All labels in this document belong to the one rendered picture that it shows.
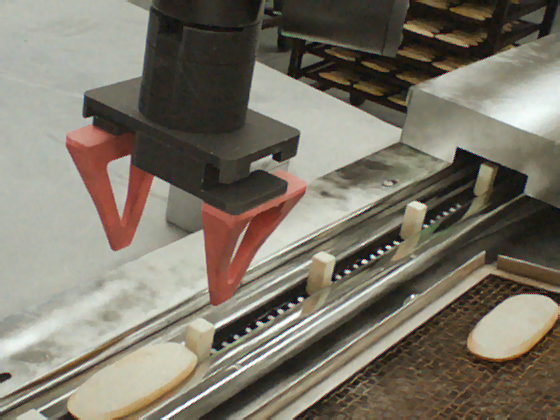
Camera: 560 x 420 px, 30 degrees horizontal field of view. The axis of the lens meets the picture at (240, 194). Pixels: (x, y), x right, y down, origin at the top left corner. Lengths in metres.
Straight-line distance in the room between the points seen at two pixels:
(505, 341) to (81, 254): 0.34
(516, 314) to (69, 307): 0.28
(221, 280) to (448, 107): 0.47
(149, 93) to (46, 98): 0.57
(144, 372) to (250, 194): 0.16
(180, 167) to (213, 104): 0.04
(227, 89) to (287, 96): 0.68
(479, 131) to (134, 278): 0.40
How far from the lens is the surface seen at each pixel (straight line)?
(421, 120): 1.01
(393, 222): 0.89
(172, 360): 0.65
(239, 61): 0.53
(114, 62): 1.22
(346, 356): 0.62
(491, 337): 0.65
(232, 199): 0.52
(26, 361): 0.63
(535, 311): 0.69
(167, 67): 0.52
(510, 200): 0.96
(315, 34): 0.51
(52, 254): 0.82
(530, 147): 0.96
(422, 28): 3.00
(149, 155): 0.54
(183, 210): 0.86
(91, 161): 0.57
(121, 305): 0.68
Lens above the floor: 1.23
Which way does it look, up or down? 26 degrees down
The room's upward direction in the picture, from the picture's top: 10 degrees clockwise
